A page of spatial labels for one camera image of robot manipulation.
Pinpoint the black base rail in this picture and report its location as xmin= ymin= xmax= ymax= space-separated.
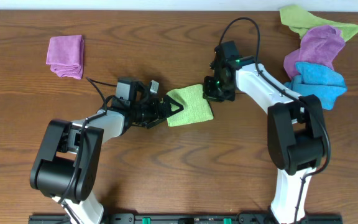
xmin=28 ymin=213 xmax=343 ymax=224

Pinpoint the green microfiber cloth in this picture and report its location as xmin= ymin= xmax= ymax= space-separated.
xmin=167 ymin=84 xmax=214 ymax=127

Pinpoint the folded purple cloth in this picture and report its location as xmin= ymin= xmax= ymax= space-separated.
xmin=46 ymin=35 xmax=85 ymax=80

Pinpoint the crumpled blue cloth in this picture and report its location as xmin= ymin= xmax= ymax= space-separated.
xmin=284 ymin=62 xmax=347 ymax=110

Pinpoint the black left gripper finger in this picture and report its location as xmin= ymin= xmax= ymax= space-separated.
xmin=162 ymin=95 xmax=184 ymax=118
xmin=144 ymin=117 xmax=167 ymax=129

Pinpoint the crumpled purple cloth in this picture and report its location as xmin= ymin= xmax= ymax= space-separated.
xmin=283 ymin=25 xmax=346 ymax=80

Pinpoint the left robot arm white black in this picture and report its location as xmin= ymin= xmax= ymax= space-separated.
xmin=29 ymin=95 xmax=183 ymax=223

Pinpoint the crumpled green cloth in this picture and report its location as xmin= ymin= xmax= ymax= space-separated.
xmin=279 ymin=4 xmax=358 ymax=42

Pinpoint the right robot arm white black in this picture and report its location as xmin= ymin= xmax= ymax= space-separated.
xmin=203 ymin=56 xmax=329 ymax=223

